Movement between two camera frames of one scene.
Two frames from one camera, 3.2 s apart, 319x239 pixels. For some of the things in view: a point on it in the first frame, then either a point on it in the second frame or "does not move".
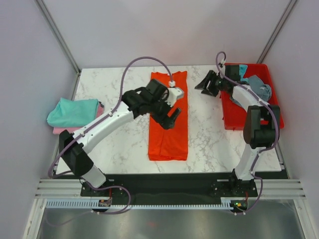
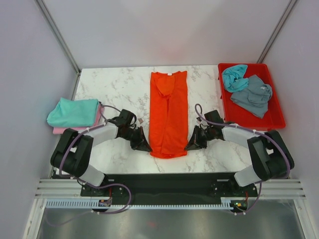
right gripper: x=203 y=85 → x=195 y=143
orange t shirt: x=166 y=144 does not move
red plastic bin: x=235 y=116 does not move
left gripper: x=169 y=123 → x=141 y=143
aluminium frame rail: x=272 y=187 does not move
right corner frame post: x=273 y=39 does not move
